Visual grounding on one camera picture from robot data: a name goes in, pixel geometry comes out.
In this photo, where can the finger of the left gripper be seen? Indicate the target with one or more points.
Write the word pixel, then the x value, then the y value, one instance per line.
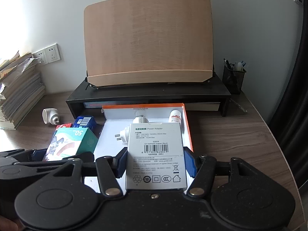
pixel 86 157
pixel 38 155

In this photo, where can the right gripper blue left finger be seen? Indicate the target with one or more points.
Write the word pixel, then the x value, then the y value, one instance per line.
pixel 119 163

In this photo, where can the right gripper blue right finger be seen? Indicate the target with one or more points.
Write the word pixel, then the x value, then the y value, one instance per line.
pixel 190 162

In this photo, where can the green bandage box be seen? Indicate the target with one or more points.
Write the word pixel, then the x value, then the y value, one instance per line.
pixel 68 142

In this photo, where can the white power adapter box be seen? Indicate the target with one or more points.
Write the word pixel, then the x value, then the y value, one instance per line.
pixel 155 159

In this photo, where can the left human hand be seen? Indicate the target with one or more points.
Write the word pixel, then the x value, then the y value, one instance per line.
pixel 7 225

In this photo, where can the white plug-in repellent heater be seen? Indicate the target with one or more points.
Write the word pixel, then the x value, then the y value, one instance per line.
pixel 124 134

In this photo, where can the blue plastic case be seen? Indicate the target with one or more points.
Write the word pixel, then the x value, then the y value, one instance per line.
pixel 85 122

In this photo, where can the red blue card box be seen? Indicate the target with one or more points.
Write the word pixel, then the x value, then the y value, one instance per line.
pixel 68 125

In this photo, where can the orange white box lid tray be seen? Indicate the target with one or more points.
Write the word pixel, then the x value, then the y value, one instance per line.
pixel 118 117

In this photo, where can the white plug adapter on table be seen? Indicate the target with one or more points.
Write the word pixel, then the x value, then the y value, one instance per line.
pixel 50 116

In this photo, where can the small white pill bottle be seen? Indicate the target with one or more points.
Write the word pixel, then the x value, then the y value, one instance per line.
pixel 175 117

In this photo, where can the book under riser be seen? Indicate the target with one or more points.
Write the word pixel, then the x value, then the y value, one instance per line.
pixel 96 105

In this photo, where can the stack of books and papers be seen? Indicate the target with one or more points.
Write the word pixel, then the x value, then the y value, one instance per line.
pixel 21 89

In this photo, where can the black monitor riser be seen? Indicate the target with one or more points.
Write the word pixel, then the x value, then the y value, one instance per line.
pixel 210 91

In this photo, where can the black mesh pen holder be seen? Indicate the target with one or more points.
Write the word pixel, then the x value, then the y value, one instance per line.
pixel 233 76

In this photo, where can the wooden book stand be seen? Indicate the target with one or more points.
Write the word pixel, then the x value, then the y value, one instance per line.
pixel 148 41

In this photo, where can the left wall socket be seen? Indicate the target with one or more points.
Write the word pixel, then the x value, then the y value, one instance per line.
pixel 41 57

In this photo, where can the wall socket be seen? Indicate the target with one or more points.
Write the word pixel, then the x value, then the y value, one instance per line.
pixel 41 57
pixel 52 53

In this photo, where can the right wall socket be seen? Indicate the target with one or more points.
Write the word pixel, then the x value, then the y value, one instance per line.
pixel 52 53

